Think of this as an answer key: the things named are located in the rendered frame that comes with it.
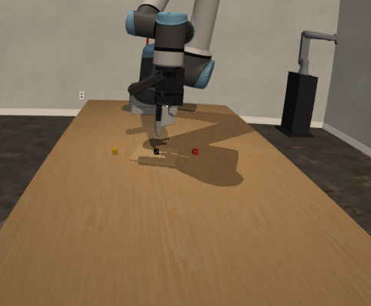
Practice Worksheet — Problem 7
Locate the tan flat mat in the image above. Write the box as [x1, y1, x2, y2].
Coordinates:
[130, 144, 180, 166]

